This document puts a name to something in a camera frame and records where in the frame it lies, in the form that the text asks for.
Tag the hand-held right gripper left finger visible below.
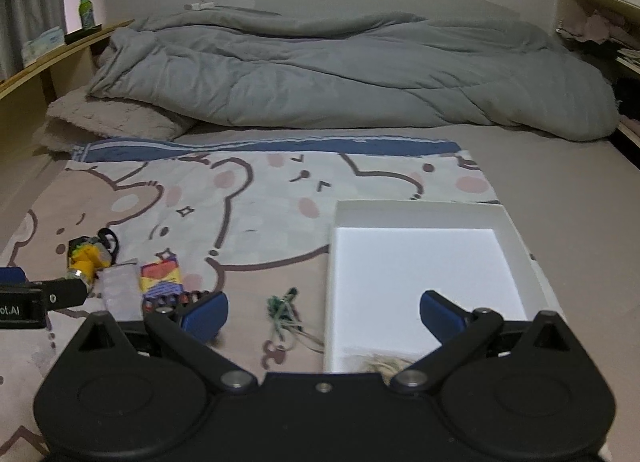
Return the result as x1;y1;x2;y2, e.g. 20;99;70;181
74;291;254;394

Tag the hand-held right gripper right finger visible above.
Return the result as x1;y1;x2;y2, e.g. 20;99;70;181
389;290;577;394

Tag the yellow flashlight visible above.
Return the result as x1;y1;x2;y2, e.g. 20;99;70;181
66;237;109;294

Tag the clear plastic bag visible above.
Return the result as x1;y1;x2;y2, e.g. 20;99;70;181
94;261;144;324

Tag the white cardboard box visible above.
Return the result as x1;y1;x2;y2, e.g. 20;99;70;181
322;199;564;376

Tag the colourful battery box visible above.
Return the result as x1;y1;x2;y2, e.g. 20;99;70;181
139;249;190;317

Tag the dark brown pouch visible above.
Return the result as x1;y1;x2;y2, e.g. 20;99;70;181
95;227;122;263

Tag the green cord bundle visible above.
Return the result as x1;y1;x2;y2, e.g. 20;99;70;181
266;287;326;355

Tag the straw-coloured twine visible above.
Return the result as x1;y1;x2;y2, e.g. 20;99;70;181
360;352;416;375

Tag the printed blanket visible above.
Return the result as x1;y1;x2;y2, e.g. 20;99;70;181
0;137;568;462

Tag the beige fluffy pillow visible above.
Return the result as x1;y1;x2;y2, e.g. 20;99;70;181
39;91;199;154

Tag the wooden bedside shelf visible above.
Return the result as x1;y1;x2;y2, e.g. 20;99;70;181
0;19;136;203

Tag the tissue pack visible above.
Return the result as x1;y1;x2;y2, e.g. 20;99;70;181
22;25;66;64

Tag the black tray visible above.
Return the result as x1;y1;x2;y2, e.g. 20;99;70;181
63;21;104;46

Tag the grey curtain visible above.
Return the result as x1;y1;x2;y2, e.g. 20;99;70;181
0;0;66;82

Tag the grey duvet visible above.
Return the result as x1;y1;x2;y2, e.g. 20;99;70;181
87;9;622;144

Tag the pink clothes pile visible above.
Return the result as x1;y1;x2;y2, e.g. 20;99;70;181
559;6;640;47

